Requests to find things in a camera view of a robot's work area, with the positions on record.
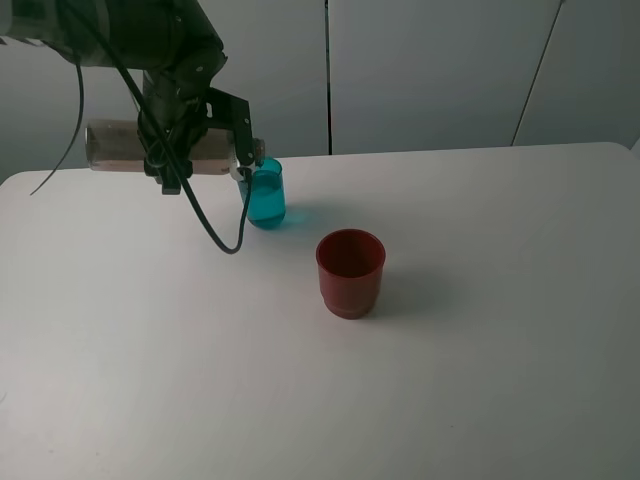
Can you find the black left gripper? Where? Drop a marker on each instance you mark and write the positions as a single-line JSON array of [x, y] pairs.
[[174, 98]]

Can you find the clear brownish plastic bottle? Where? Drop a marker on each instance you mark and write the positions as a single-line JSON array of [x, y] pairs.
[[115, 145]]

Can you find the teal translucent plastic cup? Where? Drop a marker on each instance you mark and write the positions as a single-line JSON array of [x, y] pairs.
[[267, 206]]

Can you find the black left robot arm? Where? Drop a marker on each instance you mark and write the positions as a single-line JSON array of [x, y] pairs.
[[173, 43]]

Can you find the red plastic cup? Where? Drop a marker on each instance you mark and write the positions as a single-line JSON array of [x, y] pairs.
[[350, 265]]

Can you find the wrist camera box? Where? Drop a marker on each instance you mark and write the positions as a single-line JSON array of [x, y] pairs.
[[232, 114]]

